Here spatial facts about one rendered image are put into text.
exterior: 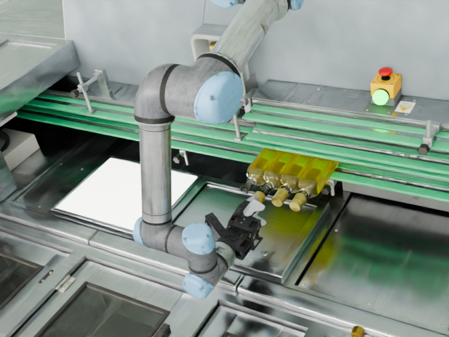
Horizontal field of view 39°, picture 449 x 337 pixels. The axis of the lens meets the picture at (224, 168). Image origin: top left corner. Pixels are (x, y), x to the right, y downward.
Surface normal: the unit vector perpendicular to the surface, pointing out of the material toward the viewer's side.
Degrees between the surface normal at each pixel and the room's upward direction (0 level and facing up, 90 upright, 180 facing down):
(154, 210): 31
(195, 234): 90
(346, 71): 0
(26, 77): 90
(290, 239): 90
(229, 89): 85
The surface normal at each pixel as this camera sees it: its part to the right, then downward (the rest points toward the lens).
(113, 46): -0.50, 0.57
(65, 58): 0.85, 0.18
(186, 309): -0.17, -0.80
